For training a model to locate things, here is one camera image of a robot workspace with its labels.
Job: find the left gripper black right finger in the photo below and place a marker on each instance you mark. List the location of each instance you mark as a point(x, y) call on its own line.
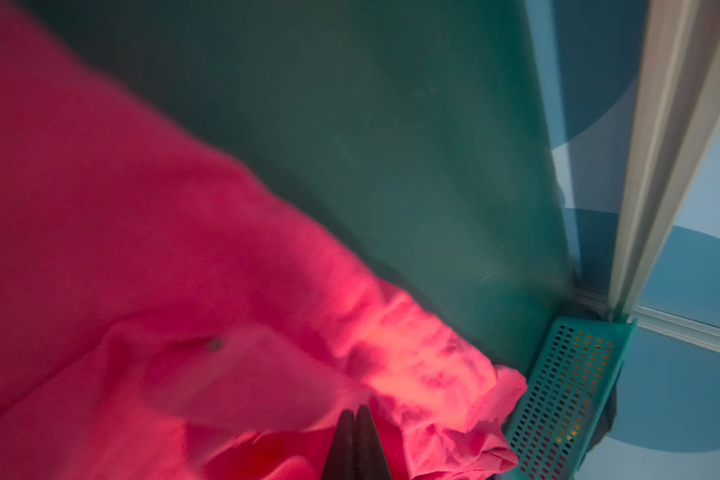
point(370, 460)

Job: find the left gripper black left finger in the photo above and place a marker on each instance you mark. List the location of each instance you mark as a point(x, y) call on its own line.
point(340, 463)

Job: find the magenta pink t-shirt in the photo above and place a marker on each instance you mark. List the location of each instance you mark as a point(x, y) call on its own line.
point(163, 315)

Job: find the teal plastic basket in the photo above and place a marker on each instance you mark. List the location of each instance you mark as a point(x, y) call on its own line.
point(568, 389)

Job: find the aluminium frame back bar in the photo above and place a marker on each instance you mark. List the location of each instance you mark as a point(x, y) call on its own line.
point(686, 330)

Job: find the aluminium frame right post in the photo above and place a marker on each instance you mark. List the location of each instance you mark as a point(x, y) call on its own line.
point(677, 114)

